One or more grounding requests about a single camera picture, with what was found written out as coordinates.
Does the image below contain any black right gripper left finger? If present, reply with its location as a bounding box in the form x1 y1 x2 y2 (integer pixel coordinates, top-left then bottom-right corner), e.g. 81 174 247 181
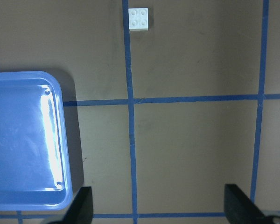
51 186 93 224

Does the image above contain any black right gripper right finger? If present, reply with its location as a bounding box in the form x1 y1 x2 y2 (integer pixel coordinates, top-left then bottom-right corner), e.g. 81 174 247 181
224 184 280 224

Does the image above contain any white block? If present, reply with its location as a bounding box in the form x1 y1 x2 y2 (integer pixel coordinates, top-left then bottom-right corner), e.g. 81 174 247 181
128 8 149 31

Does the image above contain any blue plastic tray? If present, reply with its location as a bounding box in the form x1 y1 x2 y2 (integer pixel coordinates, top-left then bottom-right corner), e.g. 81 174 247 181
0 71 73 211

